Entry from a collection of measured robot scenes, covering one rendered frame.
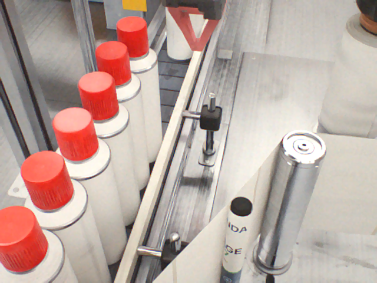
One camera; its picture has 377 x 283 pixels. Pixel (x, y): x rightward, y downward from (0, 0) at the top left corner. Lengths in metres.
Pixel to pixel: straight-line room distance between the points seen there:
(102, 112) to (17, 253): 0.16
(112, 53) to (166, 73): 0.32
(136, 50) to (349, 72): 0.25
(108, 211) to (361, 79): 0.33
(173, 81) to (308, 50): 0.33
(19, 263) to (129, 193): 0.20
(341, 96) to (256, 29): 0.44
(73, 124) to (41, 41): 0.63
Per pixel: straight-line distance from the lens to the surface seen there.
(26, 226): 0.30
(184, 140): 0.62
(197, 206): 0.60
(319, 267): 0.52
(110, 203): 0.42
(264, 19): 1.01
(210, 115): 0.60
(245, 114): 0.66
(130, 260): 0.47
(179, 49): 0.75
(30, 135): 0.57
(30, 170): 0.33
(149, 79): 0.49
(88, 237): 0.38
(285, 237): 0.44
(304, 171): 0.36
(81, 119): 0.36
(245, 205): 0.31
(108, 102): 0.39
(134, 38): 0.47
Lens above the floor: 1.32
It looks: 46 degrees down
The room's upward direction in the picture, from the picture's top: straight up
